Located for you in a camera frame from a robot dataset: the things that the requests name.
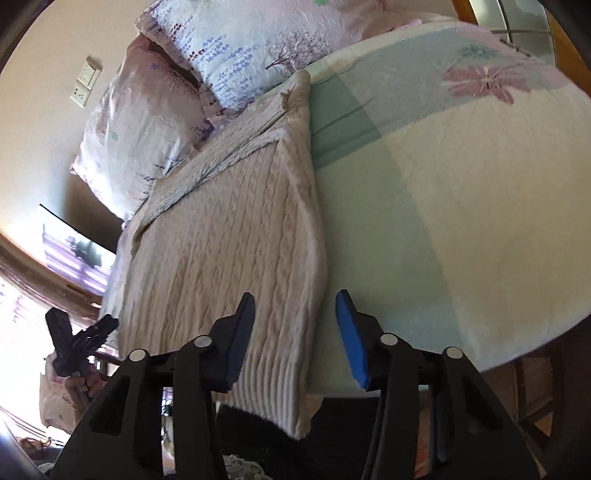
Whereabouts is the person left hand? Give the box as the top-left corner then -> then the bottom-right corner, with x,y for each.
64,363 -> 106,411

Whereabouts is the pastel patchwork bed quilt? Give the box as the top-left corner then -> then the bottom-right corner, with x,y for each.
303,21 -> 590,397

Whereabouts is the white purple floral pillow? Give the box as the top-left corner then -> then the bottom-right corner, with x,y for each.
135,0 -> 418,111

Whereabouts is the white wall socket panel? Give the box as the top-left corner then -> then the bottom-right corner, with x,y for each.
70,57 -> 102,108

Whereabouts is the beige cable-knit sweater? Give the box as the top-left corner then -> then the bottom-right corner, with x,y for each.
102,71 -> 328,439

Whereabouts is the wooden headboard frame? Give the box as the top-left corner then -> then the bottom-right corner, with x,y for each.
452,0 -> 590,94

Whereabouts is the pink floral pillow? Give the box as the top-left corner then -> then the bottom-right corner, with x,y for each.
70,35 -> 216,221

